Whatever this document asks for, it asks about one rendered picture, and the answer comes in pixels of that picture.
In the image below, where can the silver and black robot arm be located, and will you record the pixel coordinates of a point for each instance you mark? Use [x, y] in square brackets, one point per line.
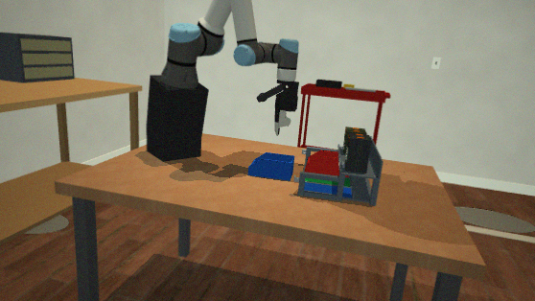
[186, 43]

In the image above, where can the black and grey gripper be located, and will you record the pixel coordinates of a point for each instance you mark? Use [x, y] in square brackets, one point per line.
[285, 101]

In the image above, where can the red bin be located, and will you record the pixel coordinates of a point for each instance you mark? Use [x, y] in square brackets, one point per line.
[323, 162]

